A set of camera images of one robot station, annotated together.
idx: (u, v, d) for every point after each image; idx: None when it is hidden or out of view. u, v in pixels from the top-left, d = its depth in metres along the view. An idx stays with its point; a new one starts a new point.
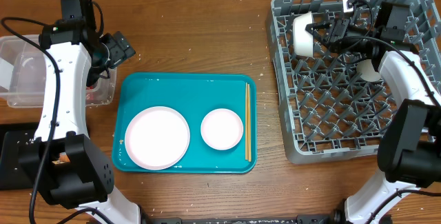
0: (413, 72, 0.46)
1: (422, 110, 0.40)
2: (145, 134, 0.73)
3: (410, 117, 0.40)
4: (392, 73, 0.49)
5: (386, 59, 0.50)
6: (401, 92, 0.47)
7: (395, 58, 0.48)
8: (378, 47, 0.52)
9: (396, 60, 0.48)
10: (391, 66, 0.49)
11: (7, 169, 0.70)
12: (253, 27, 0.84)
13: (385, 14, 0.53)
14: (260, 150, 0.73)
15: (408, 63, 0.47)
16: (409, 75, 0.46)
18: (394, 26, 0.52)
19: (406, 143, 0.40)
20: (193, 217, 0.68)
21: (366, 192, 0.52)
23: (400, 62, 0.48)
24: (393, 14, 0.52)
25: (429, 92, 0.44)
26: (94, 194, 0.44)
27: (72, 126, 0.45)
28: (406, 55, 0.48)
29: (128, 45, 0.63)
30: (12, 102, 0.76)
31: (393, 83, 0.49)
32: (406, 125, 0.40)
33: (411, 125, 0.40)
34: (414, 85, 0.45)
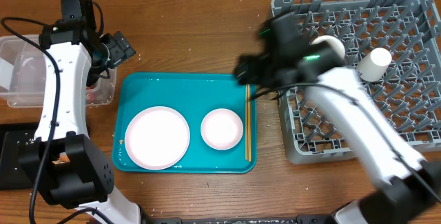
0: (358, 112, 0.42)
1: (404, 189, 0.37)
2: (145, 133, 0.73)
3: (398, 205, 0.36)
4: (324, 106, 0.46)
5: (317, 94, 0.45)
6: (361, 150, 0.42)
7: (323, 85, 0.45)
8: (293, 69, 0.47)
9: (329, 96, 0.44)
10: (322, 102, 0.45)
11: (7, 169, 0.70)
12: (253, 27, 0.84)
13: (271, 33, 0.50)
14: (260, 150, 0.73)
15: (349, 101, 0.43)
16: (354, 120, 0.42)
18: (290, 38, 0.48)
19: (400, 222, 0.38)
20: (193, 217, 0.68)
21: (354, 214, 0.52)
23: (333, 100, 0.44)
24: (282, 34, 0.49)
25: (397, 155, 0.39)
26: (94, 194, 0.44)
27: (72, 126, 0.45)
28: (333, 85, 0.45)
29: (128, 45, 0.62)
30: (12, 102, 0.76)
31: (339, 125, 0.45)
32: (395, 211, 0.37)
33: (403, 212, 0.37)
34: (373, 147, 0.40)
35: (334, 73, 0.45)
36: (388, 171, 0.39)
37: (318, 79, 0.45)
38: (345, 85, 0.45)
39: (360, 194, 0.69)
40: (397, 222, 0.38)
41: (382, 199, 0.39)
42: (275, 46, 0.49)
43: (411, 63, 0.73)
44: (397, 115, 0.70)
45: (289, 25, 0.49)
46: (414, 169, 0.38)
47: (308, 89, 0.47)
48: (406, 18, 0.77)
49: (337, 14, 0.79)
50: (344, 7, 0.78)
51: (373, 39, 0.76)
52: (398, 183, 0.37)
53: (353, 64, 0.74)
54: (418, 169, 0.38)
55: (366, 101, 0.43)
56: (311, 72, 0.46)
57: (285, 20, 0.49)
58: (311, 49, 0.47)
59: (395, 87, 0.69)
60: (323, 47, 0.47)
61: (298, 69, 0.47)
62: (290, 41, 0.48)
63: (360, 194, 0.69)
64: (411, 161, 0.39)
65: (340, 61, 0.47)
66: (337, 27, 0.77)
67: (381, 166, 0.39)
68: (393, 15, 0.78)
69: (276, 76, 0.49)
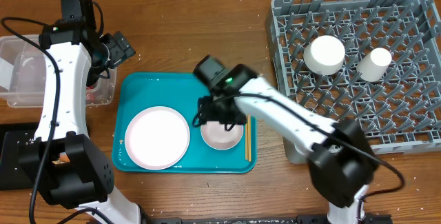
0: (275, 107, 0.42)
1: (325, 152, 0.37)
2: (145, 134, 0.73)
3: (326, 169, 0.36)
4: (248, 109, 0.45)
5: (240, 103, 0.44)
6: (291, 135, 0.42)
7: (242, 97, 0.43)
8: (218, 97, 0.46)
9: (250, 101, 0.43)
10: (249, 109, 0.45)
11: (7, 169, 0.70)
12: (253, 27, 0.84)
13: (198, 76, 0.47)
14: (260, 150, 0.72)
15: (264, 99, 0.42)
16: (276, 114, 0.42)
18: (213, 74, 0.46)
19: (340, 187, 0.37)
20: (193, 217, 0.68)
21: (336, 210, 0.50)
23: (255, 103, 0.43)
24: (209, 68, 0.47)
25: (313, 126, 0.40)
26: (94, 194, 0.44)
27: (72, 126, 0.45)
28: (250, 89, 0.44)
29: (128, 45, 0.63)
30: (12, 102, 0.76)
31: (267, 122, 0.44)
32: (324, 175, 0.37)
33: (333, 174, 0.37)
34: (294, 125, 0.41)
35: (256, 82, 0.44)
36: (310, 141, 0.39)
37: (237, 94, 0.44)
38: (261, 87, 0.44)
39: None
40: (333, 183, 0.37)
41: (315, 172, 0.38)
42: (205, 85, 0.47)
43: (411, 63, 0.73)
44: (397, 115, 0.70)
45: (207, 66, 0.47)
46: (329, 134, 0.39)
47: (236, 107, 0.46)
48: (406, 18, 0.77)
49: (337, 14, 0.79)
50: (344, 7, 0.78)
51: (373, 39, 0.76)
52: (319, 148, 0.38)
53: (353, 64, 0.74)
54: (333, 131, 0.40)
55: (275, 92, 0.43)
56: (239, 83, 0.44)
57: (204, 64, 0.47)
58: (229, 74, 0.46)
59: (395, 87, 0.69)
60: (240, 72, 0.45)
61: (224, 99, 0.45)
62: (215, 76, 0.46)
63: None
64: (324, 126, 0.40)
65: (255, 72, 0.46)
66: (337, 27, 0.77)
67: (304, 140, 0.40)
68: (393, 15, 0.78)
69: (215, 109, 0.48)
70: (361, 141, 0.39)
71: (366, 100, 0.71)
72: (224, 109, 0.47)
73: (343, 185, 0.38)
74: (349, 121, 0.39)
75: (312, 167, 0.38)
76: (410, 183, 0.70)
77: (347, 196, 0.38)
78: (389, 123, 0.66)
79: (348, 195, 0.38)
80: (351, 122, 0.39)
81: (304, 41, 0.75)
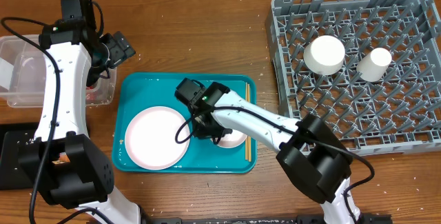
0: (245, 115, 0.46)
1: (293, 151, 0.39)
2: (145, 134, 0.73)
3: (295, 167, 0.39)
4: (228, 123, 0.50)
5: (218, 118, 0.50)
6: (263, 141, 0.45)
7: (218, 112, 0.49)
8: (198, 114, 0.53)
9: (224, 114, 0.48)
10: (227, 121, 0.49)
11: (7, 169, 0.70)
12: (253, 27, 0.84)
13: (179, 96, 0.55)
14: (260, 150, 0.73)
15: (236, 109, 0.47)
16: (248, 120, 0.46)
18: (193, 94, 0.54)
19: (313, 182, 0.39)
20: (193, 217, 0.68)
21: (327, 211, 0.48)
23: (228, 114, 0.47)
24: (185, 91, 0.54)
25: (278, 127, 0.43)
26: (94, 194, 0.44)
27: (72, 126, 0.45)
28: (224, 104, 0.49)
29: (128, 45, 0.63)
30: (12, 102, 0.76)
31: (243, 131, 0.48)
32: (297, 172, 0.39)
33: (303, 168, 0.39)
34: (264, 129, 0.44)
35: (229, 96, 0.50)
36: (278, 142, 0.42)
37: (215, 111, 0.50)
38: (233, 99, 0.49)
39: (361, 194, 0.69)
40: (307, 180, 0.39)
41: (289, 173, 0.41)
42: (187, 103, 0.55)
43: (411, 63, 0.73)
44: (397, 116, 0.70)
45: (187, 88, 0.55)
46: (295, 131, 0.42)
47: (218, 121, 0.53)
48: (406, 18, 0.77)
49: (337, 14, 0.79)
50: (344, 7, 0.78)
51: (373, 39, 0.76)
52: (286, 147, 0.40)
53: (353, 64, 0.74)
54: (299, 129, 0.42)
55: (247, 103, 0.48)
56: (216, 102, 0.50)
57: (183, 87, 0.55)
58: (204, 93, 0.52)
59: (395, 87, 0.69)
60: (213, 90, 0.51)
61: (204, 116, 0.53)
62: (194, 96, 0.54)
63: (359, 194, 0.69)
64: (291, 126, 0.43)
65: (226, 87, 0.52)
66: (337, 27, 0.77)
67: (273, 140, 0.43)
68: (393, 15, 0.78)
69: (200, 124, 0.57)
70: (326, 136, 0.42)
71: (366, 100, 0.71)
72: (205, 124, 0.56)
73: (315, 179, 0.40)
74: (312, 118, 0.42)
75: (284, 167, 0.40)
76: (410, 183, 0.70)
77: (323, 190, 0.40)
78: (389, 123, 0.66)
79: (322, 189, 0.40)
80: (315, 118, 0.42)
81: (304, 41, 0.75)
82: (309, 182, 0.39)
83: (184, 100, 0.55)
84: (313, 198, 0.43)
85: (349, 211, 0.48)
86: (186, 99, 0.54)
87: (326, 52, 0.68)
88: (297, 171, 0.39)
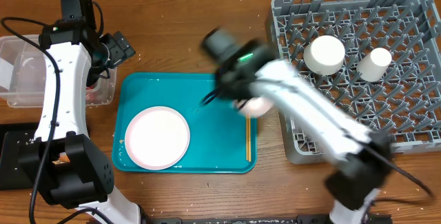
0: (300, 100, 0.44)
1: (356, 163, 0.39)
2: (145, 134, 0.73)
3: (353, 178, 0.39)
4: (276, 102, 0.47)
5: (260, 85, 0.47)
6: (311, 130, 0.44)
7: (260, 80, 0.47)
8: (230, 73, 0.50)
9: (271, 89, 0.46)
10: (271, 97, 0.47)
11: (7, 169, 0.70)
12: (253, 27, 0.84)
13: (210, 49, 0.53)
14: (260, 150, 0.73)
15: (289, 90, 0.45)
16: (300, 105, 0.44)
18: (226, 47, 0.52)
19: (360, 195, 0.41)
20: (193, 217, 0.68)
21: (340, 210, 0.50)
23: (276, 92, 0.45)
24: (216, 42, 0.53)
25: (344, 131, 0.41)
26: (94, 194, 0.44)
27: (72, 126, 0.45)
28: (271, 78, 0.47)
29: (128, 45, 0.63)
30: (12, 102, 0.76)
31: (289, 112, 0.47)
32: (351, 184, 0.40)
33: (360, 183, 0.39)
34: (320, 125, 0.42)
35: (274, 66, 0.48)
36: (338, 146, 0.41)
37: (257, 75, 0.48)
38: (284, 78, 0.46)
39: None
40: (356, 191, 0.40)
41: (338, 178, 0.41)
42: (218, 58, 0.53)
43: (411, 63, 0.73)
44: (397, 116, 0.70)
45: (219, 41, 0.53)
46: (364, 142, 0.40)
47: (251, 88, 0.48)
48: (406, 18, 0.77)
49: (337, 14, 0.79)
50: (344, 7, 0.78)
51: (373, 39, 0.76)
52: (351, 158, 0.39)
53: (353, 64, 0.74)
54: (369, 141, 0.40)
55: (302, 85, 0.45)
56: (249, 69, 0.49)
57: (216, 36, 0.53)
58: (243, 49, 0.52)
59: (395, 87, 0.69)
60: (255, 48, 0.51)
61: (234, 71, 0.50)
62: (228, 48, 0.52)
63: None
64: (359, 134, 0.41)
65: (271, 56, 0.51)
66: (337, 27, 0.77)
67: (330, 140, 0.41)
68: (393, 15, 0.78)
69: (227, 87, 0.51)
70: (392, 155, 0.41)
71: (366, 100, 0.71)
72: (232, 83, 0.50)
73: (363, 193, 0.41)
74: (384, 136, 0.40)
75: (338, 174, 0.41)
76: (410, 183, 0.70)
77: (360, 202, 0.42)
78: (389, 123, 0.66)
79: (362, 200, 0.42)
80: (385, 137, 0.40)
81: (304, 40, 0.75)
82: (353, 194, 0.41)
83: (218, 50, 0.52)
84: (344, 202, 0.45)
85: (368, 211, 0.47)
86: (220, 52, 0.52)
87: (327, 53, 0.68)
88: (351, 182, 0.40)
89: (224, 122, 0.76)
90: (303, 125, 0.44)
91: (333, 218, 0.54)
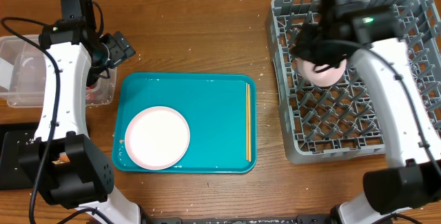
0: (399, 89, 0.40)
1: (415, 177, 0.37)
2: (145, 134, 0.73)
3: (402, 189, 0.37)
4: (367, 74, 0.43)
5: (360, 56, 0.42)
6: (386, 117, 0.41)
7: (373, 51, 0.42)
8: (346, 25, 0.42)
9: (377, 65, 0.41)
10: (365, 69, 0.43)
11: (7, 169, 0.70)
12: (253, 27, 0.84)
13: None
14: (260, 150, 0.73)
15: (394, 76, 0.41)
16: (394, 95, 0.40)
18: (347, 1, 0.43)
19: (397, 204, 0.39)
20: (193, 217, 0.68)
21: (353, 207, 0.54)
23: (381, 71, 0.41)
24: None
25: (424, 143, 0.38)
26: (94, 194, 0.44)
27: (72, 126, 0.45)
28: (384, 54, 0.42)
29: (128, 45, 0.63)
30: (12, 102, 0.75)
31: (372, 92, 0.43)
32: (398, 192, 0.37)
33: (406, 194, 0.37)
34: (402, 124, 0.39)
35: (390, 43, 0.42)
36: (408, 153, 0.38)
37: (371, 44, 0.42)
38: (401, 63, 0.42)
39: None
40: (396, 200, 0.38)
41: (386, 178, 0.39)
42: (331, 6, 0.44)
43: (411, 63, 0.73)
44: None
45: None
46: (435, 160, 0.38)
47: (355, 52, 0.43)
48: (406, 18, 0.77)
49: None
50: None
51: None
52: (413, 167, 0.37)
53: None
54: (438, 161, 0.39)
55: (409, 79, 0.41)
56: (364, 34, 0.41)
57: None
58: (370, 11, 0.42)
59: None
60: (381, 11, 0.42)
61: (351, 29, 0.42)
62: (346, 3, 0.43)
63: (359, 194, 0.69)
64: (434, 152, 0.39)
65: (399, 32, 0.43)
66: None
67: (402, 143, 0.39)
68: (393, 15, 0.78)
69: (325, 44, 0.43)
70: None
71: (366, 100, 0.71)
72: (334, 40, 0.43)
73: (400, 203, 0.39)
74: None
75: (389, 176, 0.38)
76: None
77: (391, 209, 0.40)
78: None
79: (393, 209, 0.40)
80: None
81: None
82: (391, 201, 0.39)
83: (344, 2, 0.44)
84: (371, 200, 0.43)
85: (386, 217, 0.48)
86: (337, 1, 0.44)
87: None
88: (397, 191, 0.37)
89: (225, 122, 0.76)
90: (381, 108, 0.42)
91: (340, 209, 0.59)
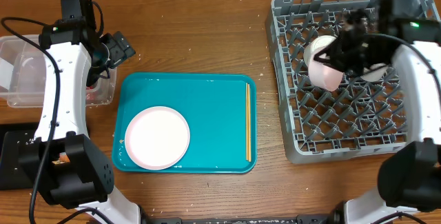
0: (431, 83, 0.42)
1: (431, 154, 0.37)
2: (145, 134, 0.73)
3: (416, 164, 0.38)
4: (402, 68, 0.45)
5: (401, 53, 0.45)
6: (413, 104, 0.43)
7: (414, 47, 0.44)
8: (395, 27, 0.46)
9: (413, 59, 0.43)
10: (402, 63, 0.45)
11: (7, 169, 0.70)
12: (253, 27, 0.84)
13: (386, 3, 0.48)
14: (260, 150, 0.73)
15: (428, 69, 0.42)
16: (425, 87, 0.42)
18: (402, 13, 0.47)
19: (408, 185, 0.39)
20: (193, 217, 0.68)
21: (360, 200, 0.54)
23: (417, 64, 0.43)
24: (396, 3, 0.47)
25: None
26: (94, 194, 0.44)
27: (72, 126, 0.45)
28: (424, 52, 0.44)
29: (128, 45, 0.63)
30: (12, 102, 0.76)
31: (404, 83, 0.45)
32: (411, 167, 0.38)
33: (417, 171, 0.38)
34: (428, 109, 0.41)
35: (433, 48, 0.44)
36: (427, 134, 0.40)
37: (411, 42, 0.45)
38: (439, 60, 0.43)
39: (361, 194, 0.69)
40: (407, 178, 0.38)
41: (400, 158, 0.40)
42: (386, 13, 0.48)
43: None
44: (397, 115, 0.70)
45: (403, 4, 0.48)
46: None
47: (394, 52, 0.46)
48: None
49: None
50: (344, 7, 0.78)
51: None
52: (430, 147, 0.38)
53: None
54: None
55: None
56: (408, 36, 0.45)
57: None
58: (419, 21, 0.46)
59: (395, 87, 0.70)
60: (429, 25, 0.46)
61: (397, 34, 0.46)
62: (402, 14, 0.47)
63: (359, 194, 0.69)
64: None
65: None
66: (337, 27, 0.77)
67: (423, 126, 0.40)
68: None
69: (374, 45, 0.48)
70: None
71: (366, 100, 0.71)
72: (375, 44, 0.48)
73: (411, 186, 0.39)
74: None
75: (404, 152, 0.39)
76: None
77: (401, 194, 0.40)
78: (389, 123, 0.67)
79: (403, 194, 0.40)
80: None
81: (304, 40, 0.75)
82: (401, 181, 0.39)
83: (395, 11, 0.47)
84: (381, 188, 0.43)
85: (390, 216, 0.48)
86: (396, 11, 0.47)
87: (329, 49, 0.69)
88: (410, 166, 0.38)
89: (225, 122, 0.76)
90: (410, 97, 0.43)
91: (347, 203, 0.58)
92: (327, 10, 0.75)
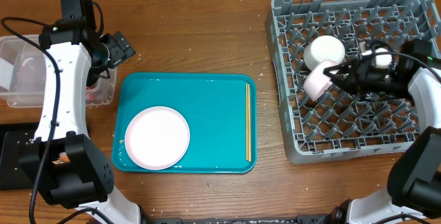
0: None
1: None
2: (145, 134, 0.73)
3: (430, 147, 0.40)
4: (417, 87, 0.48)
5: (417, 76, 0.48)
6: (428, 114, 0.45)
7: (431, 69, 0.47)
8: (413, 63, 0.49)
9: (428, 78, 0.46)
10: (418, 82, 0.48)
11: (7, 169, 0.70)
12: (253, 27, 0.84)
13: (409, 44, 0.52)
14: (260, 150, 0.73)
15: None
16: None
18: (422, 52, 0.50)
19: (421, 174, 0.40)
20: (193, 217, 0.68)
21: (365, 199, 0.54)
23: (432, 81, 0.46)
24: (417, 45, 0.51)
25: None
26: (94, 194, 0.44)
27: (72, 126, 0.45)
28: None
29: (128, 45, 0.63)
30: (12, 102, 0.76)
31: (419, 98, 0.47)
32: (425, 151, 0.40)
33: (431, 155, 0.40)
34: None
35: None
36: None
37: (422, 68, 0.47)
38: None
39: (361, 194, 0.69)
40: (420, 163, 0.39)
41: (413, 149, 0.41)
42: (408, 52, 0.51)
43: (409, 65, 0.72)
44: (396, 115, 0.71)
45: (426, 47, 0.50)
46: None
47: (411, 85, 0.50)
48: (406, 18, 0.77)
49: (337, 14, 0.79)
50: (344, 7, 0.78)
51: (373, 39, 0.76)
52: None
53: None
54: None
55: None
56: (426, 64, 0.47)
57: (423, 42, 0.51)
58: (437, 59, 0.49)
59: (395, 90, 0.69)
60: None
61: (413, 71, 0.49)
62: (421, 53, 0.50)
63: (360, 194, 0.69)
64: None
65: None
66: (337, 27, 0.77)
67: None
68: (393, 15, 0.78)
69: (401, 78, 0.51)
70: None
71: None
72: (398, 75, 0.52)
73: (424, 175, 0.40)
74: None
75: (418, 141, 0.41)
76: None
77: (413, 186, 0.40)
78: (389, 123, 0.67)
79: (415, 186, 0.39)
80: None
81: (304, 41, 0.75)
82: (413, 167, 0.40)
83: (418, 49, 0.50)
84: (388, 187, 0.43)
85: (393, 217, 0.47)
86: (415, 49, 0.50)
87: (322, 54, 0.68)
88: (424, 149, 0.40)
89: (225, 122, 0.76)
90: (424, 109, 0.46)
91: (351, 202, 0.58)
92: (327, 11, 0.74)
